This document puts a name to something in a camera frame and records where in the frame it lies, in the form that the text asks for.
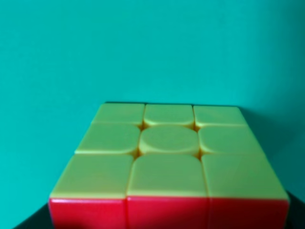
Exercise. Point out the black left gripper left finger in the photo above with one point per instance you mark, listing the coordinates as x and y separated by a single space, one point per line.
41 219

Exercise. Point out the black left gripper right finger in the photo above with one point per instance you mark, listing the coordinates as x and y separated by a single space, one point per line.
296 214

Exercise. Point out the colourful puzzle cube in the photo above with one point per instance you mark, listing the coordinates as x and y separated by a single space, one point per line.
168 166

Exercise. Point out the green table cloth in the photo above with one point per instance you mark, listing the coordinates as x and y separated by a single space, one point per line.
61 59

